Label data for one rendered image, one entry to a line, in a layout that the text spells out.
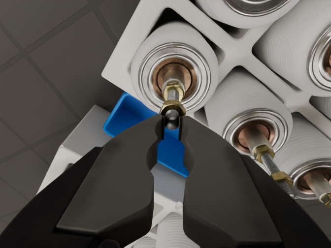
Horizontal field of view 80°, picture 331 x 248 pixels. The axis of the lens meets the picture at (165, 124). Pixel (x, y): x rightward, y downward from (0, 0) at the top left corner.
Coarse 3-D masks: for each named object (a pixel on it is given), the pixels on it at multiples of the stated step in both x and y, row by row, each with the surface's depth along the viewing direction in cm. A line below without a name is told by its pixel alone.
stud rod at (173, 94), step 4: (168, 92) 17; (172, 92) 17; (176, 92) 17; (168, 96) 16; (172, 96) 16; (176, 96) 16; (168, 112) 14; (172, 112) 14; (176, 112) 14; (168, 116) 13; (172, 116) 13; (176, 116) 13; (168, 120) 13; (172, 120) 13; (176, 120) 13; (168, 124) 13; (172, 124) 13; (176, 124) 13; (168, 128) 13; (172, 128) 13; (176, 128) 13
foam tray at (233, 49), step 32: (160, 0) 23; (192, 0) 32; (128, 32) 25; (224, 32) 25; (256, 32) 25; (128, 64) 27; (224, 64) 27; (256, 64) 26; (288, 96) 29; (320, 128) 31
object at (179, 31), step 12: (168, 24) 25; (180, 24) 25; (156, 36) 19; (168, 36) 19; (180, 36) 19; (192, 36) 19; (144, 48) 20; (204, 48) 19; (132, 60) 21; (216, 60) 20; (132, 72) 21; (216, 72) 21; (132, 84) 22; (216, 84) 21
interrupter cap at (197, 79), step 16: (160, 48) 19; (176, 48) 19; (192, 48) 19; (144, 64) 20; (160, 64) 20; (176, 64) 20; (192, 64) 20; (144, 80) 21; (160, 80) 21; (192, 80) 21; (208, 80) 20; (144, 96) 22; (160, 96) 22; (192, 96) 21
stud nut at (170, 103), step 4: (168, 100) 14; (172, 100) 14; (176, 100) 14; (164, 104) 14; (168, 104) 14; (172, 104) 14; (176, 104) 14; (180, 104) 14; (164, 108) 14; (168, 108) 14; (172, 108) 14; (176, 108) 14; (180, 108) 14; (184, 108) 15; (160, 112) 14; (164, 112) 14; (180, 112) 14; (184, 112) 14; (180, 116) 14
